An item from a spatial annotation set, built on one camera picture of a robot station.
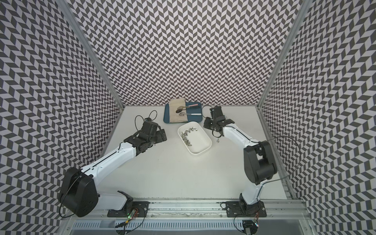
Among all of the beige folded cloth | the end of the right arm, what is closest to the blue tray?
the beige folded cloth

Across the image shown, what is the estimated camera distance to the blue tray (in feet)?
3.65

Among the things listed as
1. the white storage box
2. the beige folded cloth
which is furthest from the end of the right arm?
the beige folded cloth

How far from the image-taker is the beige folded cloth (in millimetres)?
1105

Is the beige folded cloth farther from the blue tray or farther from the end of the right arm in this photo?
the end of the right arm

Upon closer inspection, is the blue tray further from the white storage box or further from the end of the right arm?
the end of the right arm

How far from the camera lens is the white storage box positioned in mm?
943

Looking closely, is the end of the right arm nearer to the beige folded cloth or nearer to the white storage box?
the white storage box
